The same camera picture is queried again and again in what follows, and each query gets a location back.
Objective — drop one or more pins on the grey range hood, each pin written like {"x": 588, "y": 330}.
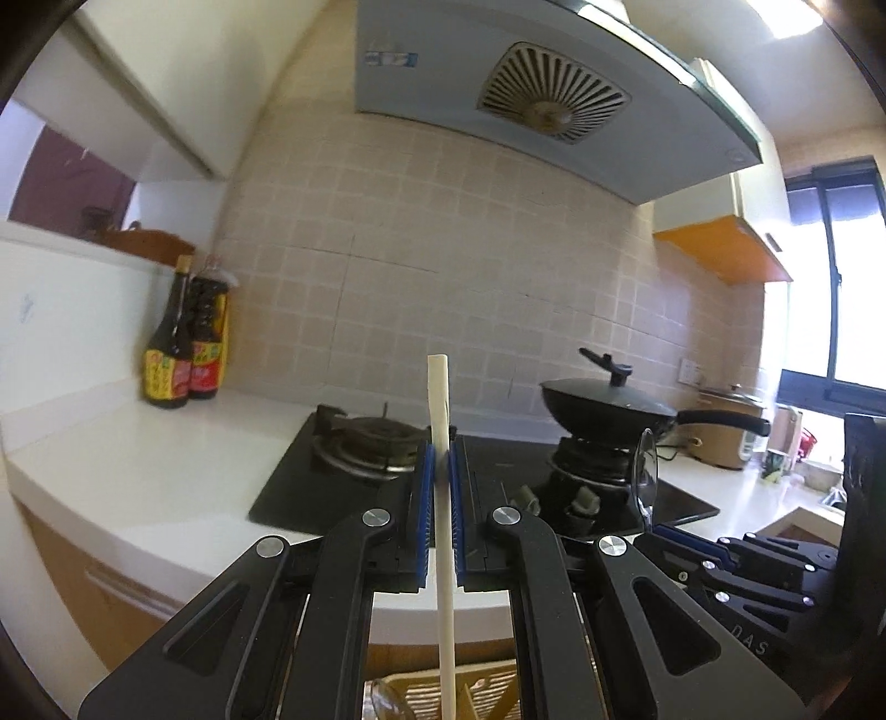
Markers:
{"x": 554, "y": 90}

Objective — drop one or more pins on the black gas stove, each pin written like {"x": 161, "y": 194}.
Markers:
{"x": 291, "y": 478}

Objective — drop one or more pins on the wall socket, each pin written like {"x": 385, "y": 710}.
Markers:
{"x": 691, "y": 372}

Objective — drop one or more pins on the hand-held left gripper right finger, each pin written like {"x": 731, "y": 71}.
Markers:
{"x": 458, "y": 519}

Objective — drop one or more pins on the red-label dark sauce bottle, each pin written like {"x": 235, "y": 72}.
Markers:
{"x": 207, "y": 346}

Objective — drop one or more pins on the white chopstick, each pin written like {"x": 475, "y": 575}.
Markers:
{"x": 437, "y": 415}

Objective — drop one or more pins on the dark-framed window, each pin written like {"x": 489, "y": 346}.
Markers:
{"x": 844, "y": 277}

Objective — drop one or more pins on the white wall cabinet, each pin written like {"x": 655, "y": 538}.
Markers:
{"x": 166, "y": 76}

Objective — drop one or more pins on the steel spoon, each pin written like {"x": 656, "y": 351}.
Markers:
{"x": 647, "y": 484}
{"x": 387, "y": 699}

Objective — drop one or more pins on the yellow-label dark sauce bottle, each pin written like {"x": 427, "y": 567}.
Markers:
{"x": 169, "y": 360}

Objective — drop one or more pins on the black wok lid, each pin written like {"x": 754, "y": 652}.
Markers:
{"x": 609, "y": 370}

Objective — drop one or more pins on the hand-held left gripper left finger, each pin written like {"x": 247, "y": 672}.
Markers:
{"x": 426, "y": 519}

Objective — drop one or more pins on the metal bowl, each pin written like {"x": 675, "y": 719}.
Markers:
{"x": 820, "y": 474}

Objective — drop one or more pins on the grey stove knob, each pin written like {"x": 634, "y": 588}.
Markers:
{"x": 526, "y": 498}
{"x": 583, "y": 502}

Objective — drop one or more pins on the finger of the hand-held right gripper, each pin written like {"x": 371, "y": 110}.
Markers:
{"x": 754, "y": 595}
{"x": 692, "y": 542}

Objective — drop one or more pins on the beige rice cooker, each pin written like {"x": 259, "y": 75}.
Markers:
{"x": 723, "y": 436}

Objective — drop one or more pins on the beige plastic utensil basket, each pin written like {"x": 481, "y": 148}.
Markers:
{"x": 484, "y": 685}

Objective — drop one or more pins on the orange-bottomed wall cabinet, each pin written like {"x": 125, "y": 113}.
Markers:
{"x": 720, "y": 242}

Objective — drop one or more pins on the black wok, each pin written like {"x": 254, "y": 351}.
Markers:
{"x": 602, "y": 415}

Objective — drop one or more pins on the green patterned cup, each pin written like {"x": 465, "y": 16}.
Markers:
{"x": 773, "y": 465}

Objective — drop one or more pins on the wooden tray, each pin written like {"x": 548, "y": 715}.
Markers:
{"x": 149, "y": 242}

